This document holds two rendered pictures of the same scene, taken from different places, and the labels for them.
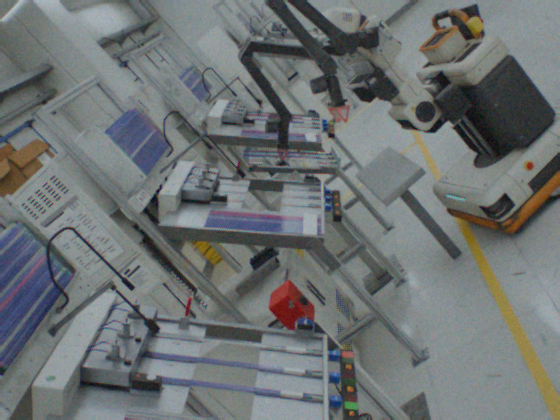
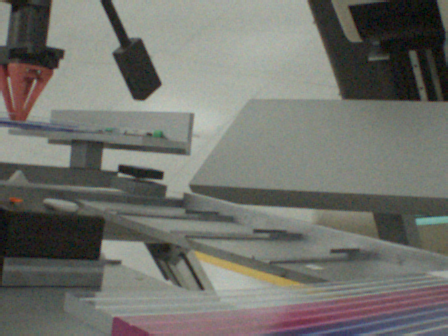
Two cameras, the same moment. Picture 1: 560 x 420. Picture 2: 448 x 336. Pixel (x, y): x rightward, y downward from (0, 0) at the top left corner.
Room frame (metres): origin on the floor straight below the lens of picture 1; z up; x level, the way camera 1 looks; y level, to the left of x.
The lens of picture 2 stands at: (2.80, 0.52, 1.32)
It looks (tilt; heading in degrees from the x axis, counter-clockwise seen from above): 34 degrees down; 308
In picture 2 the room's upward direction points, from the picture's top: 24 degrees counter-clockwise
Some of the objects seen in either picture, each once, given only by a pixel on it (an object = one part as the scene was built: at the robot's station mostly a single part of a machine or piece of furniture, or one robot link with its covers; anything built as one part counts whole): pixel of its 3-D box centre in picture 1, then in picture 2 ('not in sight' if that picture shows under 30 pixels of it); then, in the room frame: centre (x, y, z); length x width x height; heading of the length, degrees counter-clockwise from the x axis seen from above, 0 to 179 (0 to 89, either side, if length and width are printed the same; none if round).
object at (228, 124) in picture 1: (277, 176); not in sight; (4.61, 0.02, 0.65); 1.01 x 0.73 x 1.29; 75
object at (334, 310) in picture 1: (277, 339); not in sight; (3.24, 0.57, 0.31); 0.70 x 0.65 x 0.62; 165
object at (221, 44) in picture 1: (265, 70); not in sight; (8.08, -0.70, 0.95); 1.36 x 0.82 x 1.90; 75
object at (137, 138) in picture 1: (130, 146); not in sight; (3.27, 0.44, 1.52); 0.51 x 0.13 x 0.27; 165
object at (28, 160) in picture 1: (35, 146); not in sight; (3.24, 0.75, 1.82); 0.68 x 0.30 x 0.20; 165
